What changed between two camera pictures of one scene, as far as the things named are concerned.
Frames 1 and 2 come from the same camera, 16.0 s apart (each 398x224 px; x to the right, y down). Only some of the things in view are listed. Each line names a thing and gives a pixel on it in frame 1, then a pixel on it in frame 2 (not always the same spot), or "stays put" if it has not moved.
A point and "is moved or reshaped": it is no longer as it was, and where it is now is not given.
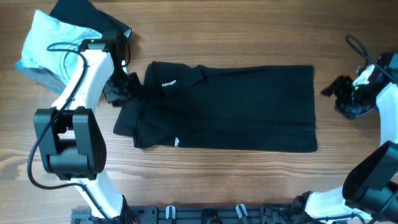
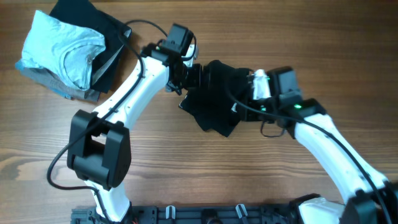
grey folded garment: (45, 77) stays put
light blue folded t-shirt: (53, 45) stays put
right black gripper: (336, 89) → (250, 116)
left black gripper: (136, 92) → (196, 82)
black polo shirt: (259, 108) is moved or reshaped
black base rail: (208, 214) stays put
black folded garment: (81, 13) stays put
